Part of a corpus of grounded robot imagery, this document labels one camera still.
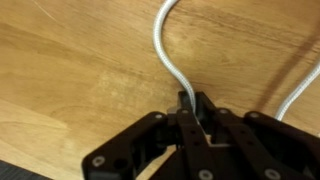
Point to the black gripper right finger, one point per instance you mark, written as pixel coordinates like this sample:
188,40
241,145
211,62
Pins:
262,147

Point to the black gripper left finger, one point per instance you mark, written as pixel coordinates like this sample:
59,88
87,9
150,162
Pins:
127,154

